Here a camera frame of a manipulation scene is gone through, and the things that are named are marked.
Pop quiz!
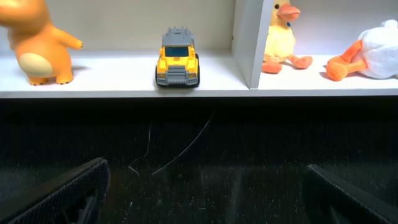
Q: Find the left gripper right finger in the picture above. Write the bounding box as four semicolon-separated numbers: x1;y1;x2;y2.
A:
303;164;398;224

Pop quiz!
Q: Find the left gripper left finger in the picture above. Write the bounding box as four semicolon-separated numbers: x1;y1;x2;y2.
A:
0;157;111;224

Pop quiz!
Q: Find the yellow rubber duck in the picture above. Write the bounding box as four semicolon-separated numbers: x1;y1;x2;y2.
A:
0;0;84;86

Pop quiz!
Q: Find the grey and yellow toy truck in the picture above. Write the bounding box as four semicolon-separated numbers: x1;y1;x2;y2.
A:
155;26;200;88

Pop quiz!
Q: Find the white shelf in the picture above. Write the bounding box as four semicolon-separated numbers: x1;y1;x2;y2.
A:
0;0;398;100

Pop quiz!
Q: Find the white plush duck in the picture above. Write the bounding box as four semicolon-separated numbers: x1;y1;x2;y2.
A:
325;19;398;82

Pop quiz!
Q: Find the yellow plush duck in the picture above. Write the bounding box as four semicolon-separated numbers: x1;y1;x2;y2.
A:
261;0;313;75

